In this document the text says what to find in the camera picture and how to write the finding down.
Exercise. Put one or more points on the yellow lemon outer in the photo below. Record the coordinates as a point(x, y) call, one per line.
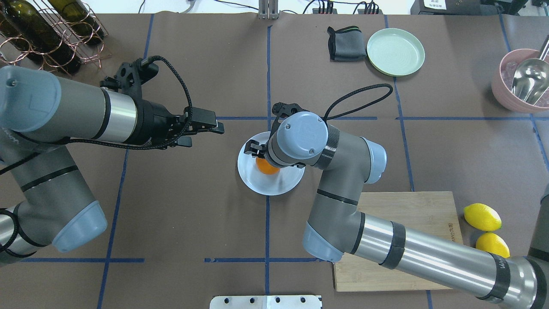
point(492, 243)

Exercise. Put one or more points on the dark wine bottle front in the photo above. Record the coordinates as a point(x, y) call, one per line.
point(41, 35)

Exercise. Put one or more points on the dark wine bottle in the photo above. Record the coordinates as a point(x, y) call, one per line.
point(80, 20)
point(41, 35)

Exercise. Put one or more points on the bamboo cutting board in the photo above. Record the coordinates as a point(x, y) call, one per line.
point(428, 212)

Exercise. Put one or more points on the dark wine bottle rear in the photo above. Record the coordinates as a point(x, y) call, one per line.
point(80, 20)

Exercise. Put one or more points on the grey folded cloth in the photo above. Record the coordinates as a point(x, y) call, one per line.
point(346, 45)

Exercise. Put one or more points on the yellow lemon near board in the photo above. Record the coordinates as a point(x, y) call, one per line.
point(482, 217)

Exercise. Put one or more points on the light blue plate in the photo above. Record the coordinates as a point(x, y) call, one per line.
point(278, 183)

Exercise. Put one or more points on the metal scoop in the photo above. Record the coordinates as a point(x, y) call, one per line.
point(530, 80)

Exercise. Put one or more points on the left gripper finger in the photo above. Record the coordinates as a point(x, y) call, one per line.
point(203, 120)
point(255, 149)
point(183, 141)

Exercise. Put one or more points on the light green plate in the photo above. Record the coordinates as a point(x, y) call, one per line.
point(395, 52)

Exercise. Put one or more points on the pink bowl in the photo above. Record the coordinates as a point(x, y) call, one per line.
point(503, 78)

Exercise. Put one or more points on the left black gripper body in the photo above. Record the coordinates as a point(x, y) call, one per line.
point(153, 122)

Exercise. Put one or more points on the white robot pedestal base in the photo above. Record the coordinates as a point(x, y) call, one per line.
point(267, 302)

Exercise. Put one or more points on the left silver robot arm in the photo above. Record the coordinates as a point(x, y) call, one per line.
point(41, 114)

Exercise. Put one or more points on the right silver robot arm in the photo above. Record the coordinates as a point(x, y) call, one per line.
point(338, 223)

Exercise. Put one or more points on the aluminium frame post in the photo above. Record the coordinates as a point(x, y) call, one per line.
point(268, 9)

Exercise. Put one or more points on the orange fruit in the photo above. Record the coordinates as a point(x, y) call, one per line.
point(266, 168)

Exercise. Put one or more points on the copper wire bottle rack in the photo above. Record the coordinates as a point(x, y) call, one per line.
point(16, 50)

